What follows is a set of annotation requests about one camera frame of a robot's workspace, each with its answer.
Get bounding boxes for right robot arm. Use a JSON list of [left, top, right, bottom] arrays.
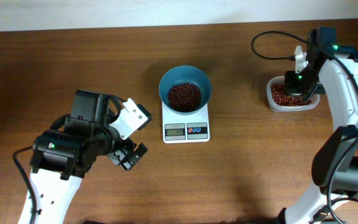
[[278, 27, 358, 223]]

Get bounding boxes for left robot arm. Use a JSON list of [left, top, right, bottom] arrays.
[[12, 90, 152, 223]]

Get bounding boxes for white digital kitchen scale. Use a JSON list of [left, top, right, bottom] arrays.
[[162, 103, 210, 144]]

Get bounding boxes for red beans in bowl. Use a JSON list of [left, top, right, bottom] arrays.
[[167, 83, 201, 112]]

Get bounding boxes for teal plastic bowl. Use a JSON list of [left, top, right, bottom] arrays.
[[158, 65, 212, 112]]

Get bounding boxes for clear plastic container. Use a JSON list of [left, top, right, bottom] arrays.
[[266, 76, 320, 112]]

